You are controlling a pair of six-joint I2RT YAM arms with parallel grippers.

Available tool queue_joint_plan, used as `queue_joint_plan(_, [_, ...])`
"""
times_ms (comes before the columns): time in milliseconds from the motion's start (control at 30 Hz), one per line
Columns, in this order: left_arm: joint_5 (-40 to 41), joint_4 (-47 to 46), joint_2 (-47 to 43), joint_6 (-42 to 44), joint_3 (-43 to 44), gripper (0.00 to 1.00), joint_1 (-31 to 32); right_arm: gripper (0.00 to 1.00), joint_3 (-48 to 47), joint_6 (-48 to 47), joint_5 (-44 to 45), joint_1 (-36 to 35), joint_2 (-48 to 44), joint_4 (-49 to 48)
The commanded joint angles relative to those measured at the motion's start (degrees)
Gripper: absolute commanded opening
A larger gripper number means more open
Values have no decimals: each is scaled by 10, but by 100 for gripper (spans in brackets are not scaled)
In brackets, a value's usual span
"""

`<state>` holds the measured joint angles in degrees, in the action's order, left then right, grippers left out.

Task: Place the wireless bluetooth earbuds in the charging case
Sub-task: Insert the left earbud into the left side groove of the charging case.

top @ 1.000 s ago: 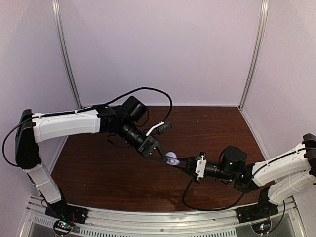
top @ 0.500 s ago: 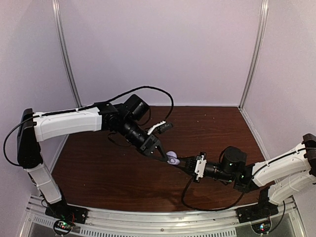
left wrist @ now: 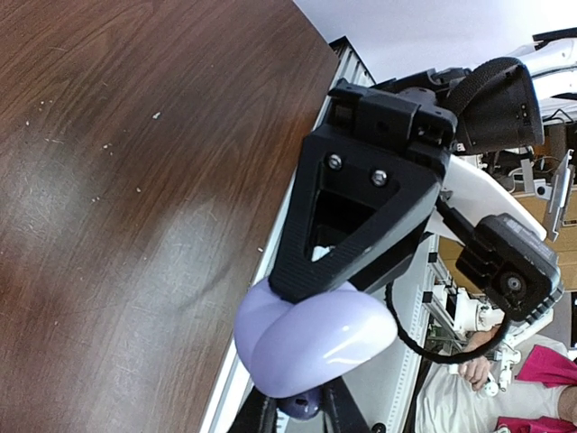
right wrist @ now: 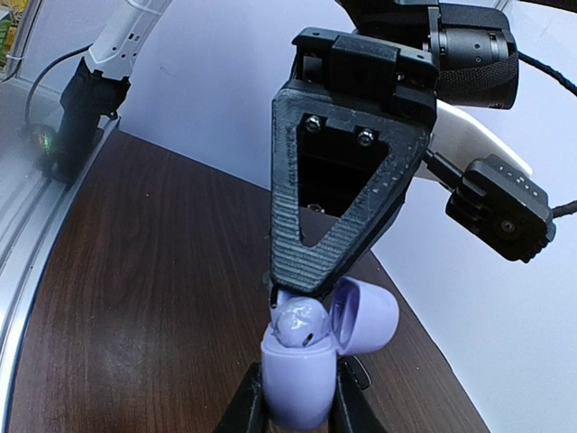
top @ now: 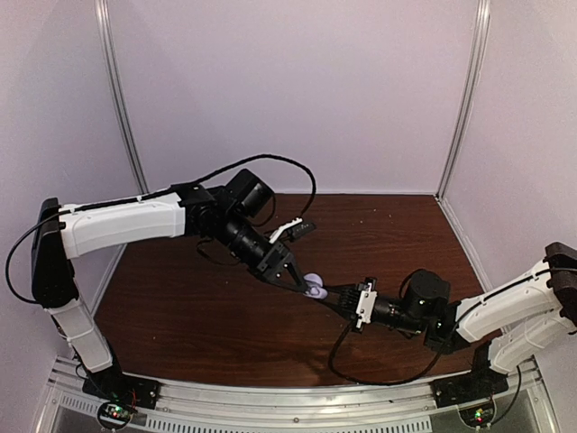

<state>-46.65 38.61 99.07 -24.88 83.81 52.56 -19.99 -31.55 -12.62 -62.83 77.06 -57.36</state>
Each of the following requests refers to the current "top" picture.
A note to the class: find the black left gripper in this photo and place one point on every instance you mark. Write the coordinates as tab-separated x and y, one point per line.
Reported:
272	263

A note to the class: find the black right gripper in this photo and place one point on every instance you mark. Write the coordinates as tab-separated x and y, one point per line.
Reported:
349	291

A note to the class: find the purple round charging case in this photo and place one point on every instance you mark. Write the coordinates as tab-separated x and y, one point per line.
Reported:
315	286

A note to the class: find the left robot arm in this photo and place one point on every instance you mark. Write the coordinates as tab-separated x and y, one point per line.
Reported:
223	213

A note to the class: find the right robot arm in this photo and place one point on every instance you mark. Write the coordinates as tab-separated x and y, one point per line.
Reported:
540	304

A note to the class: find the right circuit board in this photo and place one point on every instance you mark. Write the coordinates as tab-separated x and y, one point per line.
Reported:
478	416

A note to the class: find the circuit board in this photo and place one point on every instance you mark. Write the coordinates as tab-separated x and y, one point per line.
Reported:
478	416
112	415

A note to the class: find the left circuit board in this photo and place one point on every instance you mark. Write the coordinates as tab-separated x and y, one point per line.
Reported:
112	415

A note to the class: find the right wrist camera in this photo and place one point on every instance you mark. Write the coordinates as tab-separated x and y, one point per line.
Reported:
365	303

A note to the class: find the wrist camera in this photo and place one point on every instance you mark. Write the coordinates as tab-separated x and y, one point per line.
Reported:
365	303
293	230

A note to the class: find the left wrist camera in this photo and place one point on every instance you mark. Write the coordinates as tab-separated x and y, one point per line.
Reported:
293	230

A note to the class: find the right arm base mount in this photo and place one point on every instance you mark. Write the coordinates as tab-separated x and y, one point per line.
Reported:
464	388

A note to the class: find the front aluminium rail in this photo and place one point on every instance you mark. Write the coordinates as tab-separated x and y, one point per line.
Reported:
197	407

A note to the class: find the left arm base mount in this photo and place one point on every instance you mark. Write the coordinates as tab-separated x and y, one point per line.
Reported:
125	388

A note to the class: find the right aluminium frame post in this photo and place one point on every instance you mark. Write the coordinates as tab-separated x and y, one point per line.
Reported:
480	35

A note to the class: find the aluminium frame post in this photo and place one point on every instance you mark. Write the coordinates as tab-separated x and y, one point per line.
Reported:
117	93
480	35

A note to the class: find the left aluminium frame post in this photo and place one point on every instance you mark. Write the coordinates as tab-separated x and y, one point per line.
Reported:
117	93

